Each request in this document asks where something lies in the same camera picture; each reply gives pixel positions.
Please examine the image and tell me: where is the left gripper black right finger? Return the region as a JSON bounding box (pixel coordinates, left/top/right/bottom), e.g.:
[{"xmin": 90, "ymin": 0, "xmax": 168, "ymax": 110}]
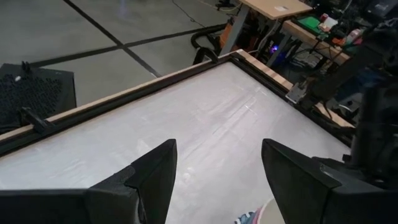
[{"xmin": 261, "ymin": 138, "xmax": 398, "ymax": 224}]

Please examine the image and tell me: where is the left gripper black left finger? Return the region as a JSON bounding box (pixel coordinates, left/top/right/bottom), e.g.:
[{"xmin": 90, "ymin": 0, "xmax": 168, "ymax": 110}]
[{"xmin": 0, "ymin": 138, "xmax": 178, "ymax": 224}]

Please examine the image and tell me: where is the white bowl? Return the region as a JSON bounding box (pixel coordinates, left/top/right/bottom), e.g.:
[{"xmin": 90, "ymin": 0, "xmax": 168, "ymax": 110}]
[{"xmin": 259, "ymin": 198, "xmax": 285, "ymax": 224}]

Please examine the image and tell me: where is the pink bowl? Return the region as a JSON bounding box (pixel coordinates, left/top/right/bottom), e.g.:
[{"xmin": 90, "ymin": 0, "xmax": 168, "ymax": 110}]
[{"xmin": 252, "ymin": 205, "xmax": 269, "ymax": 224}]

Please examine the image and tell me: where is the blue patterned paper plate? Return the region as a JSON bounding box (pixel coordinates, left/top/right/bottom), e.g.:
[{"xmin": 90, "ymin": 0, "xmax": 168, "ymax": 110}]
[{"xmin": 234, "ymin": 210, "xmax": 257, "ymax": 224}]

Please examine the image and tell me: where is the black table edge clamp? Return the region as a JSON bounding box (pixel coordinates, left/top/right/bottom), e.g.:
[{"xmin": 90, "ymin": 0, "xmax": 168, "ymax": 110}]
[
  {"xmin": 19, "ymin": 106, "xmax": 58, "ymax": 134},
  {"xmin": 193, "ymin": 46, "xmax": 220, "ymax": 65}
]

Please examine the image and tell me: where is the black perforated box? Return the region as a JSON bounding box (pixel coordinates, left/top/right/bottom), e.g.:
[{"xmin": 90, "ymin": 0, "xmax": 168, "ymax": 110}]
[{"xmin": 0, "ymin": 62, "xmax": 78, "ymax": 134}]

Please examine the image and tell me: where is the wooden desk with electronics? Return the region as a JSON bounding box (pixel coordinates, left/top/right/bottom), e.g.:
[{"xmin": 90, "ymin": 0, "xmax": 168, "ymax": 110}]
[{"xmin": 280, "ymin": 19, "xmax": 351, "ymax": 65}]

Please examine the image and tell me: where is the green box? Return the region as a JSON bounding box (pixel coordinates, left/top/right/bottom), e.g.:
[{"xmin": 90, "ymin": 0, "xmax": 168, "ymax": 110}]
[{"xmin": 296, "ymin": 16, "xmax": 322, "ymax": 35}]

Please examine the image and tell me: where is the grey metal desk leg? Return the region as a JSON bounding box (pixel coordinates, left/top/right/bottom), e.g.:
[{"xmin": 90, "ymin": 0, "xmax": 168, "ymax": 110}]
[{"xmin": 218, "ymin": 4, "xmax": 251, "ymax": 57}]

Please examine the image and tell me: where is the light wooden desk top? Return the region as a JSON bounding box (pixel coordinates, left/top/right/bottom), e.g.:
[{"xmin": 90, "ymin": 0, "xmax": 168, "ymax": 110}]
[{"xmin": 238, "ymin": 0, "xmax": 313, "ymax": 21}]

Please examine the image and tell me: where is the black metal table frame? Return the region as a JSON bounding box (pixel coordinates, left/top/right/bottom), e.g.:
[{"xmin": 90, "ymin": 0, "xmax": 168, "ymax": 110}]
[{"xmin": 0, "ymin": 49, "xmax": 356, "ymax": 157}]

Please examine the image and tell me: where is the silver metal bracket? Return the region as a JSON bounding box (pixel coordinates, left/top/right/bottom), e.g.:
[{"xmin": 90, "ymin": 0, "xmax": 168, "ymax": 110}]
[{"xmin": 285, "ymin": 82, "xmax": 308, "ymax": 104}]

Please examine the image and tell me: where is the black flexible hose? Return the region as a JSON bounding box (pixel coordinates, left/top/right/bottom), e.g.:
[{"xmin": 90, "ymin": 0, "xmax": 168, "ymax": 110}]
[{"xmin": 190, "ymin": 22, "xmax": 228, "ymax": 51}]

